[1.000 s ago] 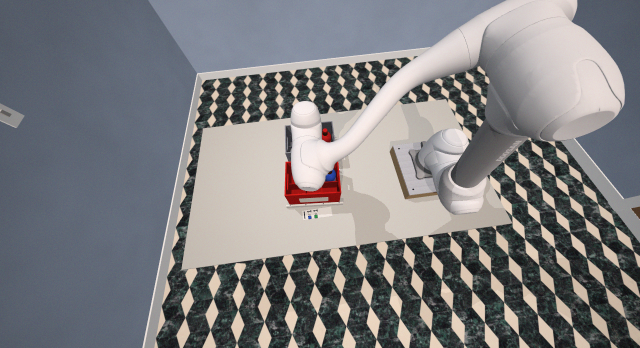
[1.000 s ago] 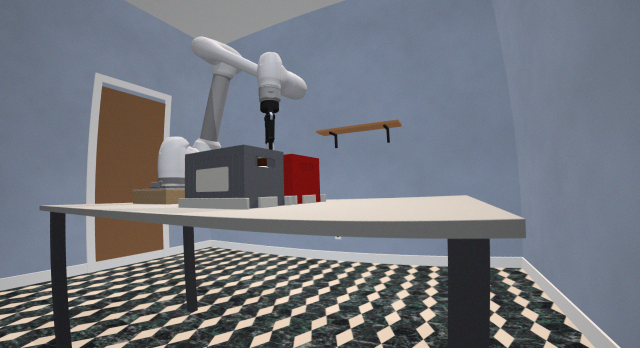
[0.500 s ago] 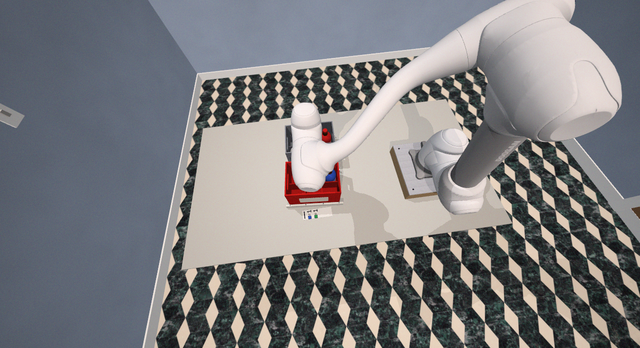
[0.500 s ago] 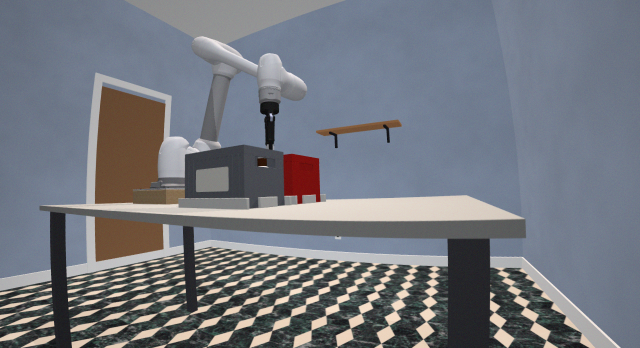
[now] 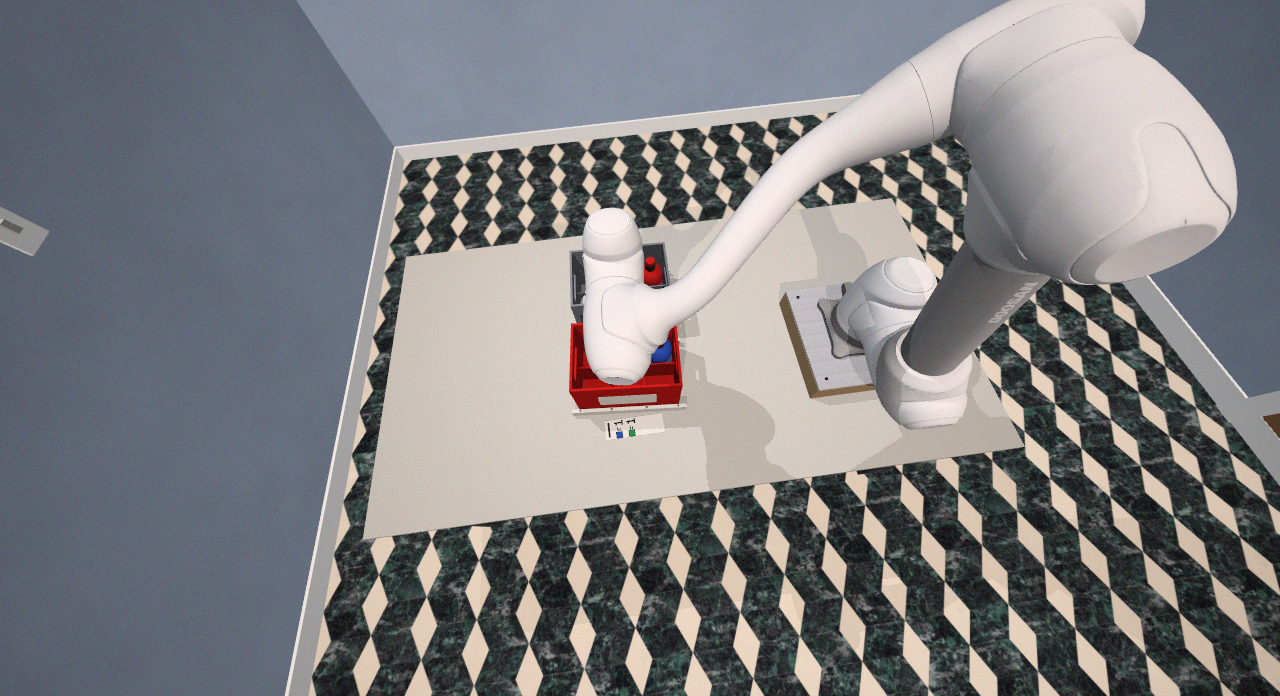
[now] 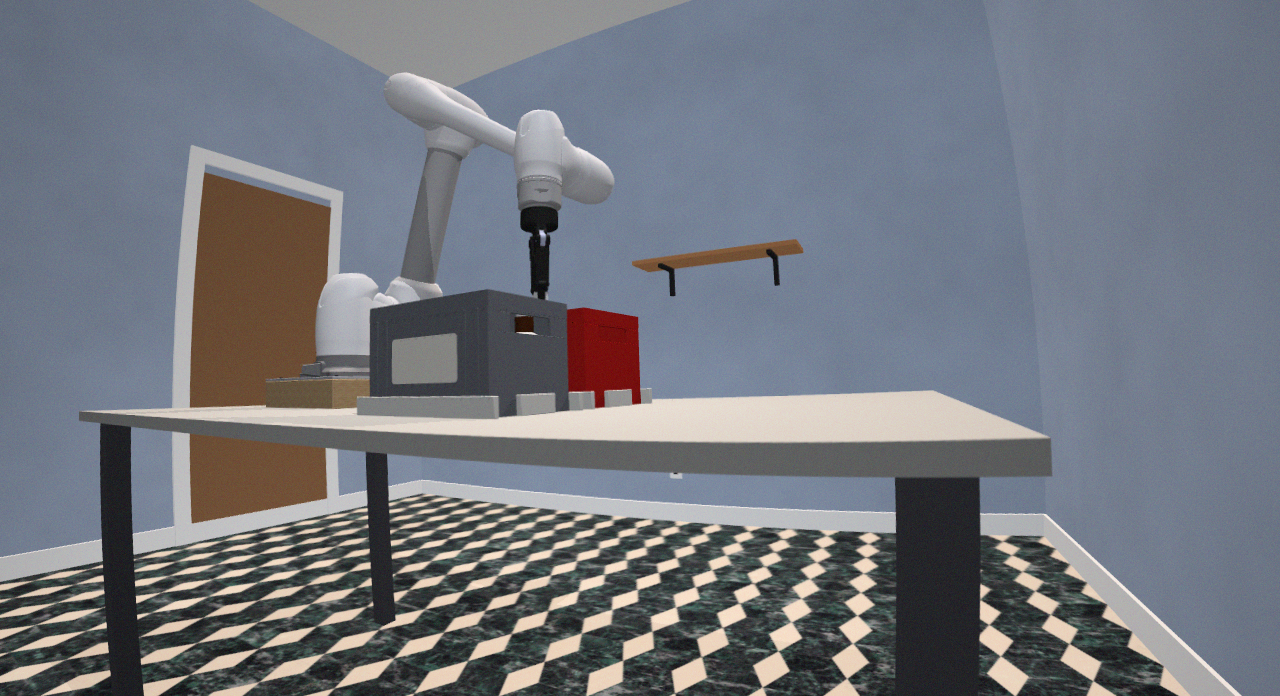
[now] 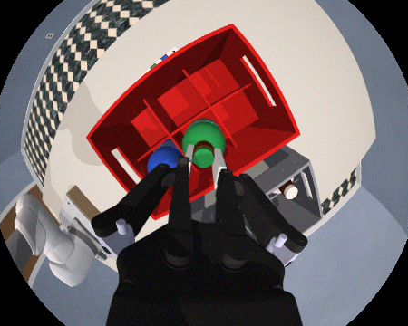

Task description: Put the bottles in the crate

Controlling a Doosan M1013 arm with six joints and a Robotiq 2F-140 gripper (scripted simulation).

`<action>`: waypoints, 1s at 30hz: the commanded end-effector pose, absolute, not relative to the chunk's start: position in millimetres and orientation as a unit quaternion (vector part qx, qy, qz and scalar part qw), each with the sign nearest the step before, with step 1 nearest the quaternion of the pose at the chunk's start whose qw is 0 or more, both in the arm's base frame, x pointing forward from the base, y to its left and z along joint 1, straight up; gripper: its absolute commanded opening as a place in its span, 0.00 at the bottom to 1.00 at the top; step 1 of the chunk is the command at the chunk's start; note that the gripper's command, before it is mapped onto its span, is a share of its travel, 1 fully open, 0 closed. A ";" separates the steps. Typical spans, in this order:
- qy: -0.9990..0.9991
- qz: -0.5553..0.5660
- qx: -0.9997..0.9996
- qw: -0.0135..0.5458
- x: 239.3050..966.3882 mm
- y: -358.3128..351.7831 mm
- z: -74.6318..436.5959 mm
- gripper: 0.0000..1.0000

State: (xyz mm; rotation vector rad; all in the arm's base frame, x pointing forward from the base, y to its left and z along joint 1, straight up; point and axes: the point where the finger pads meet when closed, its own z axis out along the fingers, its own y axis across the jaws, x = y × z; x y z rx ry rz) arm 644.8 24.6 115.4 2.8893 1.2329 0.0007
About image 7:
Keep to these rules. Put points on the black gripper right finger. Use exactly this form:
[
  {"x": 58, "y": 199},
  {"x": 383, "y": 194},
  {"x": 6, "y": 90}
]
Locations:
[{"x": 270, "y": 228}]

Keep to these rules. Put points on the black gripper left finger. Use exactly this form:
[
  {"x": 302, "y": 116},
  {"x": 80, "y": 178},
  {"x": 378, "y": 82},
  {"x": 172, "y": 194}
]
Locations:
[{"x": 117, "y": 227}]

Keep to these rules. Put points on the red divided crate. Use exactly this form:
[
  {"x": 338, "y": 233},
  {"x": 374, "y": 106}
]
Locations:
[{"x": 215, "y": 64}]

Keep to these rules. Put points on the green bottle with light green label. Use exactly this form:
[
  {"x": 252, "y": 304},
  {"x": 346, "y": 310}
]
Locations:
[{"x": 205, "y": 135}]

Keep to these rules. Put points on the dark grey crate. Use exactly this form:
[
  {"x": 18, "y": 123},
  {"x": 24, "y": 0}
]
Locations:
[{"x": 302, "y": 211}]

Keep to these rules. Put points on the white bottle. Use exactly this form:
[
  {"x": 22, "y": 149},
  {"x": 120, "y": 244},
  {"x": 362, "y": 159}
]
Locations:
[{"x": 288, "y": 190}]

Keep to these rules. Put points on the white paper pick list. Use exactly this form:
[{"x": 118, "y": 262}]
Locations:
[{"x": 163, "y": 57}]

